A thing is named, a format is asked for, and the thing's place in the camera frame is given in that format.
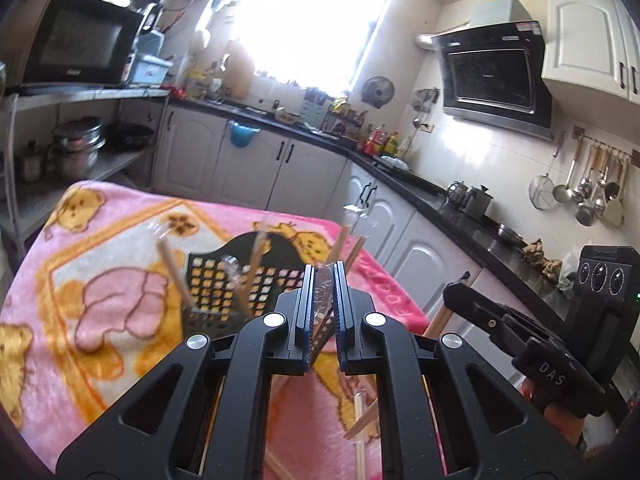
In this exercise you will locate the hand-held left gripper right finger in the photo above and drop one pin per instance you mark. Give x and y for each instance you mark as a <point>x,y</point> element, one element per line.
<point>341,320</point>

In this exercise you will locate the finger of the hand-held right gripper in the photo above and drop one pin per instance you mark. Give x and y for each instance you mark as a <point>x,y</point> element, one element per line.
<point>480,310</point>

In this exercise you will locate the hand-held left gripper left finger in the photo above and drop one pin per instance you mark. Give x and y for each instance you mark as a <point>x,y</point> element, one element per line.
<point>309,320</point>

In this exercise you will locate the wooden chopstick pair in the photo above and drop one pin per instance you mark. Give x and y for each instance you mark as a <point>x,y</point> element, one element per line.
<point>437,321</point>
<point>325,305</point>
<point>357,255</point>
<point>175,275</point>
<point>340,245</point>
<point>259,265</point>

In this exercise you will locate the dark green perforated utensil holder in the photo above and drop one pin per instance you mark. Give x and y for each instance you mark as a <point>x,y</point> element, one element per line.
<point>215,285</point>

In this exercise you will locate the row of hanging kitchen utensils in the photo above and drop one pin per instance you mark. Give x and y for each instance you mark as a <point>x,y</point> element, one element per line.
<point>590,185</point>

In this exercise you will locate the person's right hand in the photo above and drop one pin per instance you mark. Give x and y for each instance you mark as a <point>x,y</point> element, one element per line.
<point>555,420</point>

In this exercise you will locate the ginger root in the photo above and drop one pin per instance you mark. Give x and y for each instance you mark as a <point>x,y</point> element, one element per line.
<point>540,259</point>

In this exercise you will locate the black kitchen countertop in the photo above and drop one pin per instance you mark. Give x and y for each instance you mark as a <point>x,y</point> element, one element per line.
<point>480,230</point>

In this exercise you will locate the steel bowl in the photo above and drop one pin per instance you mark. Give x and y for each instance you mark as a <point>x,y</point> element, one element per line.
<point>510,234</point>

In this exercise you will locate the steel lidded mug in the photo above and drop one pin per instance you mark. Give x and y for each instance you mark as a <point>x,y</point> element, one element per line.
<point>479,204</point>

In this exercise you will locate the steel teapot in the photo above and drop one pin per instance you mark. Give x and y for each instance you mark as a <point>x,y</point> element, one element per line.
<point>456,195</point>

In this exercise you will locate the white lower kitchen cabinets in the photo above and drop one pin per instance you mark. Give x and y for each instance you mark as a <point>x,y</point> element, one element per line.
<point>310,175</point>

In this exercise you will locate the group of condiment bottles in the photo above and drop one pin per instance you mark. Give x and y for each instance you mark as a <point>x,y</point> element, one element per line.
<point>382,142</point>

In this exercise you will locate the blue hanging bin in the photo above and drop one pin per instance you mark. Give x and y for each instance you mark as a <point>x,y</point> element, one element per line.
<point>242,135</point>

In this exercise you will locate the pink bear printed blanket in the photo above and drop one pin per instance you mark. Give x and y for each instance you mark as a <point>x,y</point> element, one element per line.
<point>100,285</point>

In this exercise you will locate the green knife block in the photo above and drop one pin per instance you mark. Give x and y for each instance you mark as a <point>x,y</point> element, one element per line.
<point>315,107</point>

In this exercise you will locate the black range hood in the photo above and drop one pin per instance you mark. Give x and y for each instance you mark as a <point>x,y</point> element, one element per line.
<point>487,75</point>

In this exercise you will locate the black wok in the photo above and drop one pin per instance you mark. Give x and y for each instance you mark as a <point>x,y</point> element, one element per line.
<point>131,136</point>

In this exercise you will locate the beige cutting board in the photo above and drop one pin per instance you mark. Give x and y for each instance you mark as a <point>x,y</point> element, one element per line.
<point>239,72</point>

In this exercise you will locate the white upper kitchen cabinet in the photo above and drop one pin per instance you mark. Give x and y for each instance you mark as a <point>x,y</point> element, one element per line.
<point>590,45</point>

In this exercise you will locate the stacked steel pots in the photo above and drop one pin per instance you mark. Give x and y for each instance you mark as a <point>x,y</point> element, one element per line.
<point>77,152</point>

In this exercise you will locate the grey-blue dish rack box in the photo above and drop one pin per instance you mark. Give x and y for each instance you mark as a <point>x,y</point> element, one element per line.
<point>150,65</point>

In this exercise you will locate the kitchen window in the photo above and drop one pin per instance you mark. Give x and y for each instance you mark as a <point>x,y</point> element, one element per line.
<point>310,15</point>

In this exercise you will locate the dark glass jar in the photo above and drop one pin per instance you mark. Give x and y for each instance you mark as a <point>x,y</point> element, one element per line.
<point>31,165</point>

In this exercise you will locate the steel shelf table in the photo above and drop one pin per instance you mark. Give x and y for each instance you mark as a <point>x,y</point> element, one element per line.
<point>75,92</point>

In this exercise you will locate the black microwave oven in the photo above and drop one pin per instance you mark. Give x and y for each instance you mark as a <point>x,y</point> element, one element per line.
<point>80,40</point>

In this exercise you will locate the small wall fan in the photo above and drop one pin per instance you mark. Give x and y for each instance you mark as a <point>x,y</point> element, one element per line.
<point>378,92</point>

